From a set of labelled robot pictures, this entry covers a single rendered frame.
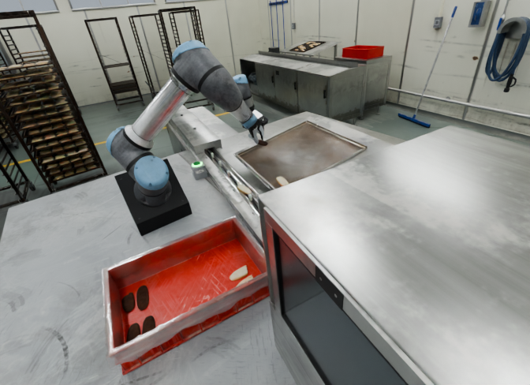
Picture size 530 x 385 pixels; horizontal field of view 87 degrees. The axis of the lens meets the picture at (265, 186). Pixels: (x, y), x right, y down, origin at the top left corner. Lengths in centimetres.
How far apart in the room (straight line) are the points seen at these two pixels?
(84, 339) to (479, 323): 96
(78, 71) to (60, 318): 740
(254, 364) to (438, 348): 58
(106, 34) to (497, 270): 810
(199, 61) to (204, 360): 86
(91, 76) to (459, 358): 819
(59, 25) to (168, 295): 758
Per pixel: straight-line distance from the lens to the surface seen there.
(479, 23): 449
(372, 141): 149
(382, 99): 493
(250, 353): 85
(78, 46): 820
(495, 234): 47
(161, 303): 101
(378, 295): 34
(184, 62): 101
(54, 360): 107
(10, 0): 831
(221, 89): 96
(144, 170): 109
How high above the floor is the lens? 157
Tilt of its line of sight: 32 degrees down
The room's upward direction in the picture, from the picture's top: 6 degrees counter-clockwise
